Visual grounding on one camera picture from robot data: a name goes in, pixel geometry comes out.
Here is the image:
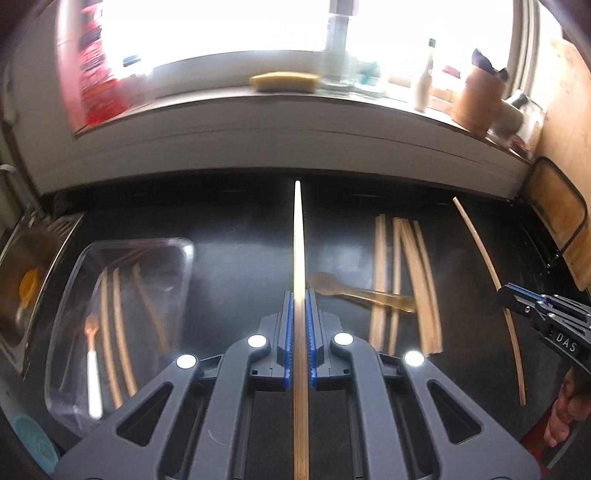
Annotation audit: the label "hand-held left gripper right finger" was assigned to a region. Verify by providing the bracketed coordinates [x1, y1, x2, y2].
[307, 290, 541, 480]

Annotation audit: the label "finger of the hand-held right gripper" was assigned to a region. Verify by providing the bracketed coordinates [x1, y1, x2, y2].
[505, 283, 589, 317]
[498, 290, 552, 329]

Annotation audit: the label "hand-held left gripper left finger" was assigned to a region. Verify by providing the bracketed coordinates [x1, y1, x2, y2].
[53, 291, 294, 480]

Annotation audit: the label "clear plastic container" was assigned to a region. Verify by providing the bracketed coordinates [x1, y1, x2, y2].
[44, 236, 195, 437]

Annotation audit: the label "white handled spoon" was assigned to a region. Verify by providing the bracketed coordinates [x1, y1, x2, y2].
[85, 316, 103, 418]

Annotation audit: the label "person's right hand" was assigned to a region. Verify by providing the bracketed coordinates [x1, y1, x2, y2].
[544, 369, 583, 448]

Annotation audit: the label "wooden cutting board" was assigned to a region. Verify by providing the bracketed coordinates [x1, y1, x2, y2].
[526, 159, 585, 245]

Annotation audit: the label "glass jar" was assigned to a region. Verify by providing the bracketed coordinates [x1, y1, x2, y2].
[512, 99, 544, 155]

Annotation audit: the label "large wooden board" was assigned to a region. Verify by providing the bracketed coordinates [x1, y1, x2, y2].
[536, 37, 591, 291]

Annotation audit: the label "wooden utensil holder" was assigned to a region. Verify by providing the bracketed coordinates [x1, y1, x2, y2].
[450, 67, 504, 134]

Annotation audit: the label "white bottle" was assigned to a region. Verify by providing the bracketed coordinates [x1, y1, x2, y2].
[414, 39, 437, 112]

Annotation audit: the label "red lid jar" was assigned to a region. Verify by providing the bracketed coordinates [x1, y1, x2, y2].
[434, 65, 462, 112]

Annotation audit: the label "yellow sponge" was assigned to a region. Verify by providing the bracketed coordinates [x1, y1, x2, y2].
[249, 71, 320, 93]

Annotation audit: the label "clear drinking glass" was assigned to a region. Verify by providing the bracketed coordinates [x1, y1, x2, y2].
[321, 51, 358, 95]

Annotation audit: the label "green brush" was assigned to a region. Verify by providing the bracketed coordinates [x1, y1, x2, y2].
[360, 60, 382, 88]

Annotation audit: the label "teal bowl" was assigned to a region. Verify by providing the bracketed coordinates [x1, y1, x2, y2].
[11, 411, 61, 476]

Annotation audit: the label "stainless steel sink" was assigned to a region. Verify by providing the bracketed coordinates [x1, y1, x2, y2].
[0, 210, 86, 377]

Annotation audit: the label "clear jar with dark lid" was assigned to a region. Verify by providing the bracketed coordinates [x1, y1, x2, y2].
[121, 55, 153, 104]

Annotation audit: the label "red printed packet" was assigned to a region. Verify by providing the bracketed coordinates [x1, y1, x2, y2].
[76, 0, 127, 127]

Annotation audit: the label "black wire rack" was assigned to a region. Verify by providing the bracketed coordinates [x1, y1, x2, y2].
[519, 156, 587, 268]

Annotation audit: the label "dark utensil handles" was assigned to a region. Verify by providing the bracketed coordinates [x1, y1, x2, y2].
[471, 48, 509, 77]

